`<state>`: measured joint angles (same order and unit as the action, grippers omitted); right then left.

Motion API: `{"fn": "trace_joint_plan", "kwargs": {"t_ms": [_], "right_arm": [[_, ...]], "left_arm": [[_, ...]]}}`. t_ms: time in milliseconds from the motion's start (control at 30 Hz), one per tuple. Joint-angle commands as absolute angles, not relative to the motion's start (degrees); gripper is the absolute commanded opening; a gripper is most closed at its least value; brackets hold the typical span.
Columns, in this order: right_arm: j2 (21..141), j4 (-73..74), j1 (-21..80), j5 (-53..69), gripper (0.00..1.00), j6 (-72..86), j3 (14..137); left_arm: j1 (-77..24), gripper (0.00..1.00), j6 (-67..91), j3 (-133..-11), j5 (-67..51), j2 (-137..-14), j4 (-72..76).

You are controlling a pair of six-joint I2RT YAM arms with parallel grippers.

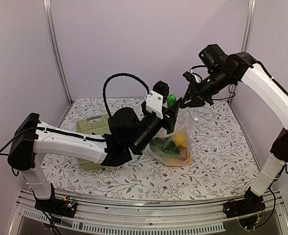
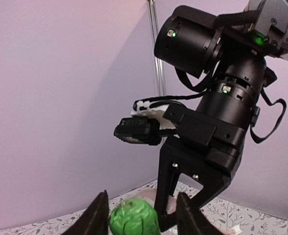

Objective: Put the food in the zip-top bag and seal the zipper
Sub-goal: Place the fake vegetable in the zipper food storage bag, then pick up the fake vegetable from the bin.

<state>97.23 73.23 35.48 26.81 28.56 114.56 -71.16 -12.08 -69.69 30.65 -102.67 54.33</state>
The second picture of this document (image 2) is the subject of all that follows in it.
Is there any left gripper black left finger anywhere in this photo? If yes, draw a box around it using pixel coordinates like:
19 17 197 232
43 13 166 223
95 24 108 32
62 190 110 235

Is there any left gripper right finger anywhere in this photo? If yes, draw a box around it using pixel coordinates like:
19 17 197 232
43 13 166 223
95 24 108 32
176 192 222 235

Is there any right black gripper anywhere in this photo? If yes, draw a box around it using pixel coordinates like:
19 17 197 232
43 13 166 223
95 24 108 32
155 104 245 232

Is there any green cucumber toy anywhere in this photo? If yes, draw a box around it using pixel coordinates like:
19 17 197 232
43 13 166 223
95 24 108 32
109 198 161 235

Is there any clear zip top bag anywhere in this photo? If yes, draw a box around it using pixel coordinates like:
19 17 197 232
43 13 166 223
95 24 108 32
132 188 243 235

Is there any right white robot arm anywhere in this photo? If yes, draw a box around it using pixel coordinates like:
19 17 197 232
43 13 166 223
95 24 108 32
154 0 288 235

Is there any floral table mat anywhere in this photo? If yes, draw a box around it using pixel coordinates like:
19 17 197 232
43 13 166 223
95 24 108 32
0 180 288 235

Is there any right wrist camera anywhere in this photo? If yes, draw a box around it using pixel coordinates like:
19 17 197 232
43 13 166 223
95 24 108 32
113 98 184 146

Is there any right aluminium frame post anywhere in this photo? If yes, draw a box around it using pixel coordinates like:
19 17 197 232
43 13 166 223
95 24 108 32
147 0 166 96

